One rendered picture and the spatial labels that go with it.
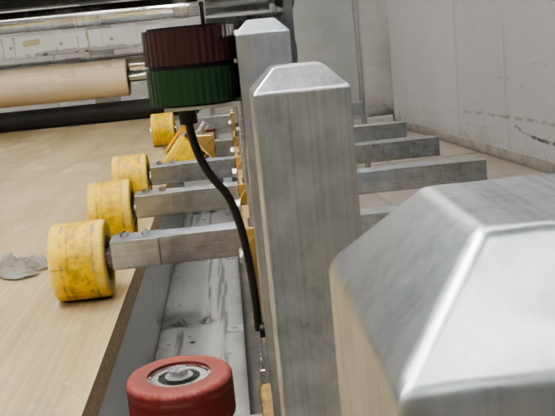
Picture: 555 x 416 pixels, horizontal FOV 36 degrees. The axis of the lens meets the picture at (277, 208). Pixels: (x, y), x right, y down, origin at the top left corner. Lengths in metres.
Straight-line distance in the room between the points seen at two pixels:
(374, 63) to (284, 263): 9.22
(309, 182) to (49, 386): 0.42
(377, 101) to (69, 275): 8.77
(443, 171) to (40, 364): 0.61
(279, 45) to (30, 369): 0.35
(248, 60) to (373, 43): 8.97
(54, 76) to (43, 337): 2.16
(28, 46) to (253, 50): 2.40
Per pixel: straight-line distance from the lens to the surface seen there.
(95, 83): 2.90
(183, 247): 0.87
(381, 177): 1.13
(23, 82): 2.94
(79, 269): 0.86
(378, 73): 9.54
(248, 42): 0.55
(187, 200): 1.11
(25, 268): 1.03
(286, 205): 0.31
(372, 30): 9.52
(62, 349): 0.77
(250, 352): 1.26
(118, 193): 1.10
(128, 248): 0.87
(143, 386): 0.64
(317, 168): 0.31
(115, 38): 2.88
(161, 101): 0.55
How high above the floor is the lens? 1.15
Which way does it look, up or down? 12 degrees down
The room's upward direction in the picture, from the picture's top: 6 degrees counter-clockwise
